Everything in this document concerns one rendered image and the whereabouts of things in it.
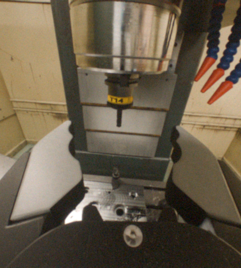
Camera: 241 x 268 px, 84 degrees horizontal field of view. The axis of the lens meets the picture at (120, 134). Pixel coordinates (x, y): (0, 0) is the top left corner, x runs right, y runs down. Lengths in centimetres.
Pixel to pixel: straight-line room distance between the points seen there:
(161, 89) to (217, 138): 93
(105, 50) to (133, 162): 85
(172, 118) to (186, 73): 24
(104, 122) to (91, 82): 23
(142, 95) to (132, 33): 54
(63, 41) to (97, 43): 61
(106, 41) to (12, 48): 123
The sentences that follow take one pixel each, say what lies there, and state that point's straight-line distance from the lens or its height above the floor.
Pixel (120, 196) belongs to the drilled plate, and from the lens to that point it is 59.
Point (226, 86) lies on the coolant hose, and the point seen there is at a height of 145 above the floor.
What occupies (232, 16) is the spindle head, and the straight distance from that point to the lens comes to 53.
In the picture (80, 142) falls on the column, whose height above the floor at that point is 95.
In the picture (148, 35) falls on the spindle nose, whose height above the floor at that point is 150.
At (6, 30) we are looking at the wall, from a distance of 140.
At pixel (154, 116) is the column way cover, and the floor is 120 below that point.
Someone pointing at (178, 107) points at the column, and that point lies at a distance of 82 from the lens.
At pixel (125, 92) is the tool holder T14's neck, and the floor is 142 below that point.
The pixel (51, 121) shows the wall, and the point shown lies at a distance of 142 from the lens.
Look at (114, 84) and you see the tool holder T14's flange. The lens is 24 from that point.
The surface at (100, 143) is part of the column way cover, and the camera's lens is 88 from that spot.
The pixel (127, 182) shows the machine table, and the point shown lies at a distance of 75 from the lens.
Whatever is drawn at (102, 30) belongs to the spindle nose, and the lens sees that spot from 19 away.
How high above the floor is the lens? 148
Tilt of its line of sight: 31 degrees down
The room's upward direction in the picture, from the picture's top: 4 degrees clockwise
